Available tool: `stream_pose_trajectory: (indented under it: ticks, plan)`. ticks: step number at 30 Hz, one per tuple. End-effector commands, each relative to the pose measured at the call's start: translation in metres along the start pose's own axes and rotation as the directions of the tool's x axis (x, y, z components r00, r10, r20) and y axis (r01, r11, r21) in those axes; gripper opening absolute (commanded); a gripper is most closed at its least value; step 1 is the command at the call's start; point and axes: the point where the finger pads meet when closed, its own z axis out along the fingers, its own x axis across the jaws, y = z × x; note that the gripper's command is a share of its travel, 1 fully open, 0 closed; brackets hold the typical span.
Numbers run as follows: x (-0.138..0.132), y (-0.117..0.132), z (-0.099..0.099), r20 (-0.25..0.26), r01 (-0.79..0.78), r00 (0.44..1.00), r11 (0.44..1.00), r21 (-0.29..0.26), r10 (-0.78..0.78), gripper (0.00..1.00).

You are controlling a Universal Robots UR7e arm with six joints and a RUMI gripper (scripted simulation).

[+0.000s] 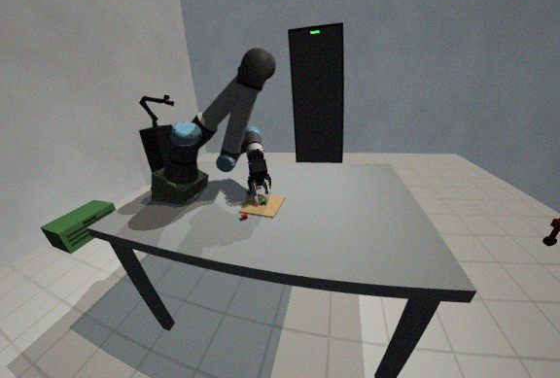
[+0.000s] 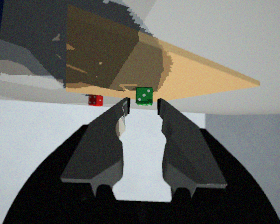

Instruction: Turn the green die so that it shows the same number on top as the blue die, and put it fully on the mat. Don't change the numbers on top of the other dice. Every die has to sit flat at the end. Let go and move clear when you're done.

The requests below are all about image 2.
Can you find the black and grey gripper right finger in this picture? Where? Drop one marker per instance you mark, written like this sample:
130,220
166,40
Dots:
194,159

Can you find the red die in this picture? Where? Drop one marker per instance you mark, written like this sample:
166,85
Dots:
95,100

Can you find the green die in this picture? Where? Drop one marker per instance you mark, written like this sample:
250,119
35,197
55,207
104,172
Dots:
144,96

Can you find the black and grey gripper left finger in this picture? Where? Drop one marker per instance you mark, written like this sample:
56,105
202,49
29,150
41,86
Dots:
91,156

